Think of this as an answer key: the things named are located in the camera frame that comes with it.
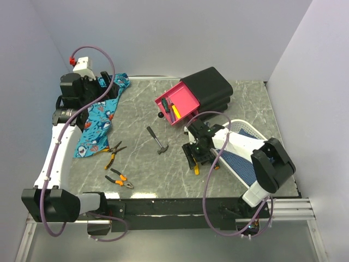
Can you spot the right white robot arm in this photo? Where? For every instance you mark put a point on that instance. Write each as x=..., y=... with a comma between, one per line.
x=271, y=163

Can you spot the yellow black needle-nose pliers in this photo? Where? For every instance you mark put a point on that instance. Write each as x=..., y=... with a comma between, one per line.
x=113, y=151

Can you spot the black handle claw hammer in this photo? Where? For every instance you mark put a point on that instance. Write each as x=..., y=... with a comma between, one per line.
x=162, y=149

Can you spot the white perforated basket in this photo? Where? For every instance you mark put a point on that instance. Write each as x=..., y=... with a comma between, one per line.
x=241, y=135

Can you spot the black drawer cabinet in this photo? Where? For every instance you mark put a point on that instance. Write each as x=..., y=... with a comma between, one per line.
x=210, y=88

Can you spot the pink middle drawer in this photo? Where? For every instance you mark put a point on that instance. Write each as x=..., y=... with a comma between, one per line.
x=192, y=116

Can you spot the pink drawer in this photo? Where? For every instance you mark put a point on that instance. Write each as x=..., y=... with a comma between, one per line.
x=183, y=99
x=192, y=116

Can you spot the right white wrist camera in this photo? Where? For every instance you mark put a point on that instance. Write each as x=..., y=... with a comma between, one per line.
x=192, y=139

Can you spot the yellow handle screwdriver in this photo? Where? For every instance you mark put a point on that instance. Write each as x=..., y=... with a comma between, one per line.
x=196, y=169
x=174, y=109

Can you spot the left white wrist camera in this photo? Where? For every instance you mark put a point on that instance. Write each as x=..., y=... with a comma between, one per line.
x=82, y=66

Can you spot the orange black combination pliers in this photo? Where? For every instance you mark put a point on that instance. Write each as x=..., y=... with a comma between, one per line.
x=123, y=180

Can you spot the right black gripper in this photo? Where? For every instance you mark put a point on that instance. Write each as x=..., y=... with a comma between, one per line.
x=188, y=149

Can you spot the black base crossbar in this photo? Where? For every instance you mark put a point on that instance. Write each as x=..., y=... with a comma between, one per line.
x=225, y=216

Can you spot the pink top drawer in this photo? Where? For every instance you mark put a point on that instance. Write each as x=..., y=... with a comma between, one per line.
x=183, y=99

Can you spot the blue red screwdriver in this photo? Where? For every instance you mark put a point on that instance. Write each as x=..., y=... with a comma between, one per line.
x=172, y=114

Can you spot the green handle screwdriver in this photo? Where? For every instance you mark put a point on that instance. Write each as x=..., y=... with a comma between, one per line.
x=165, y=105

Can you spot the blue checkered cloth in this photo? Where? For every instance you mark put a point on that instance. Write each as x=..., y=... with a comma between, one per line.
x=239, y=166

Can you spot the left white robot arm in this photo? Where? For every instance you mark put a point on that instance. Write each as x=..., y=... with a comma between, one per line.
x=49, y=199

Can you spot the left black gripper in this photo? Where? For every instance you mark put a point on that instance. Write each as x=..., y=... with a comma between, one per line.
x=87, y=80

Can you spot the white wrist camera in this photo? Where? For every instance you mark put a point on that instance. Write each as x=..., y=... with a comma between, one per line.
x=82, y=66
x=192, y=139

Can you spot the blue shark print cloth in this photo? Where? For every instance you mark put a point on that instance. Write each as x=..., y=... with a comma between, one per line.
x=94, y=136

